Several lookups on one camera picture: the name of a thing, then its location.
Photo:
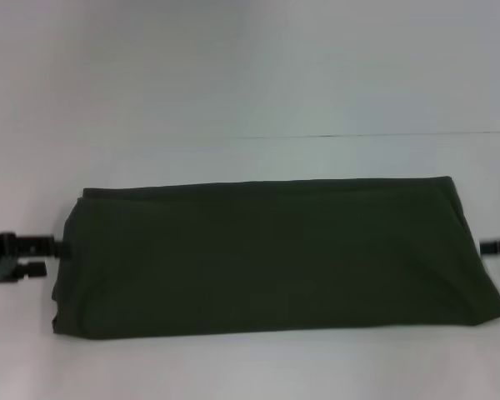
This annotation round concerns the dark green shirt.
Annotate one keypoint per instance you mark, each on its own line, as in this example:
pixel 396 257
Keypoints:
pixel 275 258

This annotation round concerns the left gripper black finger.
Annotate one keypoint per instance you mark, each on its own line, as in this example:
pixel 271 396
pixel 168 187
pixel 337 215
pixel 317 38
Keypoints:
pixel 33 268
pixel 43 246

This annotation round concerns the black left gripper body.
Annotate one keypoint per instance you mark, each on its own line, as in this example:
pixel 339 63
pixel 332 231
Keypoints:
pixel 0 258

